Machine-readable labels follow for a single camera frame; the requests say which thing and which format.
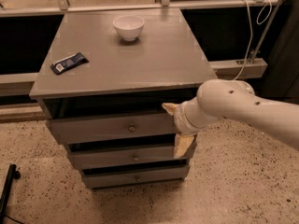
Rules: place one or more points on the grey middle drawer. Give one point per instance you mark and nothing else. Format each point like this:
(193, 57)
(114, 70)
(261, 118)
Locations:
(120, 156)

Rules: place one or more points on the black stand leg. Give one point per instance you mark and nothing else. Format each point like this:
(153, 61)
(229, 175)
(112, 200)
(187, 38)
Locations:
(12, 174)

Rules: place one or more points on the grey drawer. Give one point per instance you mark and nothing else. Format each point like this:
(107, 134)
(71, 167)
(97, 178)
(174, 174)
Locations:
(110, 127)
(136, 177)
(120, 156)

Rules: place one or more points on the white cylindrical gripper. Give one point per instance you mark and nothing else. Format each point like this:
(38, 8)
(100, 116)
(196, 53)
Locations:
(180, 118)

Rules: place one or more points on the grey top drawer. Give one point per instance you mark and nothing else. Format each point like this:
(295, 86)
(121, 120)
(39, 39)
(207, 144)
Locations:
(110, 127)

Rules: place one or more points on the metal railing frame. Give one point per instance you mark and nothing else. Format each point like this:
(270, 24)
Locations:
(124, 6)

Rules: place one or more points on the diagonal metal strut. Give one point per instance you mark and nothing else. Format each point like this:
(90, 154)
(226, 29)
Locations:
(273, 10)

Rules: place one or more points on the grey bottom drawer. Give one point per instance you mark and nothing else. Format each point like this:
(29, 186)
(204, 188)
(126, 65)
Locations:
(136, 177)

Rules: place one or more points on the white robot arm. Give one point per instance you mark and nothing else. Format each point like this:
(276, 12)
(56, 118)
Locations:
(218, 99)

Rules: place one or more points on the dark blue snack wrapper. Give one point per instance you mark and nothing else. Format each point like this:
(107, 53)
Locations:
(68, 63)

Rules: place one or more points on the grey wooden drawer cabinet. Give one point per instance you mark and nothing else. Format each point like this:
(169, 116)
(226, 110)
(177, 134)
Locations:
(164, 65)

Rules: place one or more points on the white ceramic bowl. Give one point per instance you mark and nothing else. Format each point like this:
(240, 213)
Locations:
(128, 27)

